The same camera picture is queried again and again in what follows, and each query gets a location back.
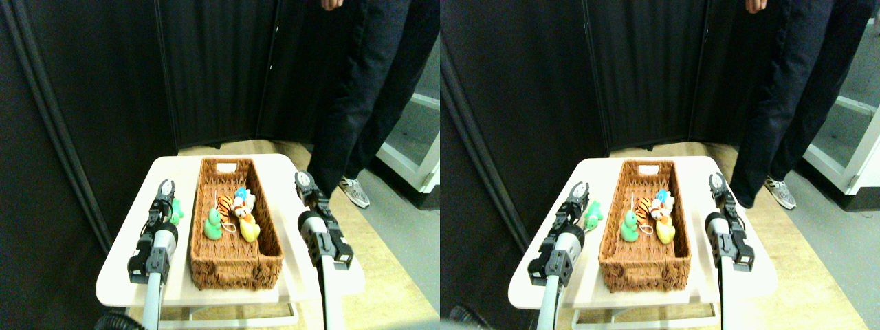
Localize orange tiger toy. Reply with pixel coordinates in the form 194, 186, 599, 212
635, 198, 656, 236
217, 196, 238, 234

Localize yellow duck toy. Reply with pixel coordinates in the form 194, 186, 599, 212
239, 213, 262, 243
657, 216, 678, 245

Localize low white table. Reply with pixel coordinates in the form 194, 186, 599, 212
96, 154, 366, 327
508, 157, 778, 327

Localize brown wicker basket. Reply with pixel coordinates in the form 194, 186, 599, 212
598, 159, 692, 292
190, 157, 285, 290

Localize person's legs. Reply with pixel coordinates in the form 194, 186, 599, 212
729, 0, 880, 211
307, 0, 440, 210

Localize curtain stand pole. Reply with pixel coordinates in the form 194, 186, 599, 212
440, 41, 531, 254
3, 0, 114, 252

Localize black bracket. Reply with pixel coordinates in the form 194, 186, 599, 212
731, 237, 756, 272

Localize black ribbed hose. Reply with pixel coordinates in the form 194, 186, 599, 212
94, 313, 146, 330
448, 305, 493, 330

